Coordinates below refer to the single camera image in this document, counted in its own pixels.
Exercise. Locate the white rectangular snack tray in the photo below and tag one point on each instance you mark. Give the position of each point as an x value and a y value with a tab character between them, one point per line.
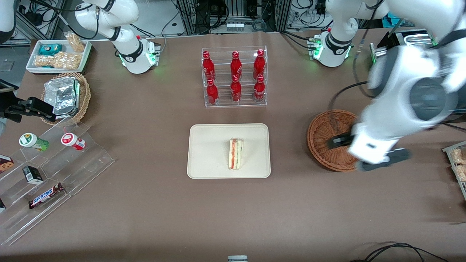
32	60

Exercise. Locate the red lid drink cup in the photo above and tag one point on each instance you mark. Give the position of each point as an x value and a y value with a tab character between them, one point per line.
72	141

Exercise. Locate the red cola bottle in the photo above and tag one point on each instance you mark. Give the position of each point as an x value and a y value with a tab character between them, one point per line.
259	90
208	67
236	65
259	64
212	92
236	91

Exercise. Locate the teal snack packet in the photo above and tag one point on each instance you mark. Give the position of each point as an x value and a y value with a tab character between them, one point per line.
50	49

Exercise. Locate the small black box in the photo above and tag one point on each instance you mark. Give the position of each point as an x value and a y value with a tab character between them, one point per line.
32	174

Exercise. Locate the green lid drink cup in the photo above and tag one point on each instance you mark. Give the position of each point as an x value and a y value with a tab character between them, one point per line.
32	141

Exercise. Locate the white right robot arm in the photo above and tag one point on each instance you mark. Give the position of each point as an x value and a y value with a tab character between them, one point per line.
127	36

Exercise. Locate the clear acrylic bottle rack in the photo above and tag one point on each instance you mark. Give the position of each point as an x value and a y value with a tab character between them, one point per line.
247	103

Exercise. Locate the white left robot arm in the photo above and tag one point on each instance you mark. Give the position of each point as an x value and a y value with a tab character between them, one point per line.
407	87

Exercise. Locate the small clear peanut bag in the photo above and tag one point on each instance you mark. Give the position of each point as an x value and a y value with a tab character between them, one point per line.
75	42

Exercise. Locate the triangular sandwich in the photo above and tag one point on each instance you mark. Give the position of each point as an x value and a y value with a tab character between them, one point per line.
236	154

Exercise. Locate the Snickers chocolate bar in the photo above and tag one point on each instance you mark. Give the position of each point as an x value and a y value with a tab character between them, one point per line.
46	195

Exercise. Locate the cream rectangular tray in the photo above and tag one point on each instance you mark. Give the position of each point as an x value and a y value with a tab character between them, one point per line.
211	151

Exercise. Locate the round brown wicker basket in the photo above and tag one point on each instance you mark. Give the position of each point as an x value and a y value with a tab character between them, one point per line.
324	134

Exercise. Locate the white power strip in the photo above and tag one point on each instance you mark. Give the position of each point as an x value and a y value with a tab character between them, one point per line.
235	26

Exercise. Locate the clear bag of snacks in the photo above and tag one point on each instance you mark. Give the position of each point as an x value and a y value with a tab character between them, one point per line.
461	173
458	156

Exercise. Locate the light brown wicker basket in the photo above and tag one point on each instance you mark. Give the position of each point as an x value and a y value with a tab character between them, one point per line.
85	96

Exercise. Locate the silver foil package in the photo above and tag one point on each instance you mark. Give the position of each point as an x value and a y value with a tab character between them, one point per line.
63	96

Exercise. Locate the brown table cloth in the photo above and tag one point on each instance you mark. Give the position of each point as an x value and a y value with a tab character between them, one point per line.
233	211

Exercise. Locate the dark snack packet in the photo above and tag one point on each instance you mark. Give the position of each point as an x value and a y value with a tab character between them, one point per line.
2	205

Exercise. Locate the right edge snack tray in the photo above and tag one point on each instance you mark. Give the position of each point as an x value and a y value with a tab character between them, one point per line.
447	149

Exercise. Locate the large clear peanut bag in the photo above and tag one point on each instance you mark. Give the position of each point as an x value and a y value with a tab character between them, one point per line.
58	60

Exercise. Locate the cookie box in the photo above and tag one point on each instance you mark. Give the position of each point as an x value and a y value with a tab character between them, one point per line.
5	164

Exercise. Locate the clear acrylic stepped display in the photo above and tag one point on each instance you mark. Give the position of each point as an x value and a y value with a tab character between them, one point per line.
83	163

